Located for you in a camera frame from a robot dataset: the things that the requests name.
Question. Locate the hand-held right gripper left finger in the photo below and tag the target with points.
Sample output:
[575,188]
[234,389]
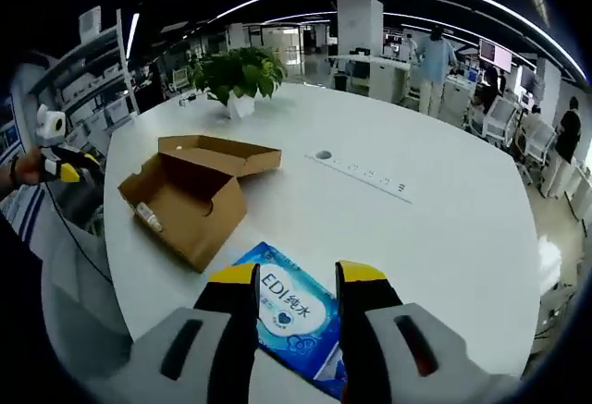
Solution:
[226,339]

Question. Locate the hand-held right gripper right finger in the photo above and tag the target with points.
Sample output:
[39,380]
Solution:
[365,339]

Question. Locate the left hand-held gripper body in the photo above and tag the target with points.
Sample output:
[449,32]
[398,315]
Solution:
[51,126]

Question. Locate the blue wet wipes pack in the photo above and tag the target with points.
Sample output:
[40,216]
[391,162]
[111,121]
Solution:
[296,311]

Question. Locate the white spray bottle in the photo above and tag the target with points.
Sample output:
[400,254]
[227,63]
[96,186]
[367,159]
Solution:
[150,216]

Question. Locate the brown cardboard shoe box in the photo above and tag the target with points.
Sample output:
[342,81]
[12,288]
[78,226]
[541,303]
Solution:
[194,210]

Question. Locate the person's left hand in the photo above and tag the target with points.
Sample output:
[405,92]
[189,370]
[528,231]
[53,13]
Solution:
[31,168]

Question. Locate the black wristband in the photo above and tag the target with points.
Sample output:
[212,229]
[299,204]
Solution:
[13,172]

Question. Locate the grey storage shelf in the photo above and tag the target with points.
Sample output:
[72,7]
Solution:
[92,89]

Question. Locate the small white desk device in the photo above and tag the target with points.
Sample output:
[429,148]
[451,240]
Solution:
[187,99]

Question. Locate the white table power strip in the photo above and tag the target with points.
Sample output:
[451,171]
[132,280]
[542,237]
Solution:
[361,175]

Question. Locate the white plant pot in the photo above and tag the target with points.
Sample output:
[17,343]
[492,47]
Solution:
[239,107]

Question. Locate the green potted plant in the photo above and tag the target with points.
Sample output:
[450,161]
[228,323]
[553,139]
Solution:
[240,71]

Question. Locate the white office chair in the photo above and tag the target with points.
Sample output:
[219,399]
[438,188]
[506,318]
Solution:
[501,119]
[540,145]

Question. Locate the monitor on stand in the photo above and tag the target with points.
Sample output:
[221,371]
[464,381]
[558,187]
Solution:
[529,78]

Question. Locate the white pillar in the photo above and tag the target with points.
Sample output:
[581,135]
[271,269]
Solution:
[360,27]

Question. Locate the pink screen monitor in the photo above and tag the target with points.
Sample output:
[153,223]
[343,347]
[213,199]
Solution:
[496,54]

